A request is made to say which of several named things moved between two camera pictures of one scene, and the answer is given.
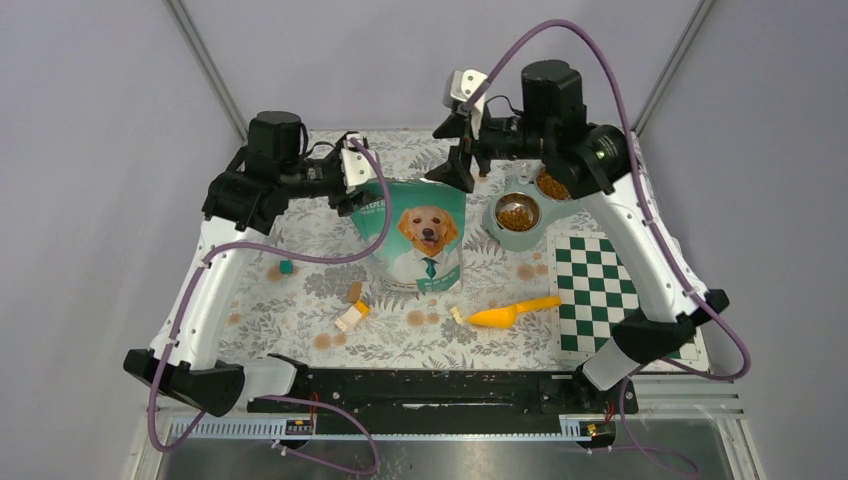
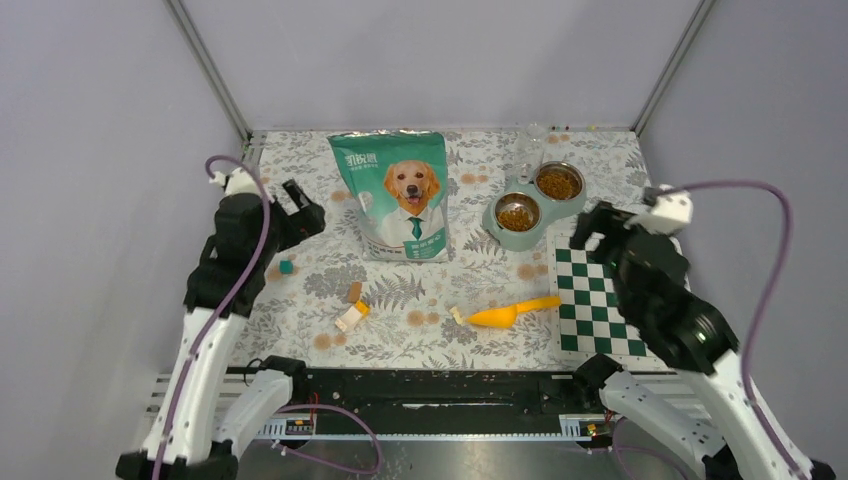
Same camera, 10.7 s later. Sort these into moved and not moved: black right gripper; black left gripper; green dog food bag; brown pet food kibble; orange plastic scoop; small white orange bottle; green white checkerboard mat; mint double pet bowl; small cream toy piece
Moved: black right gripper; green dog food bag; black left gripper
Not moved: green white checkerboard mat; orange plastic scoop; small cream toy piece; small white orange bottle; mint double pet bowl; brown pet food kibble
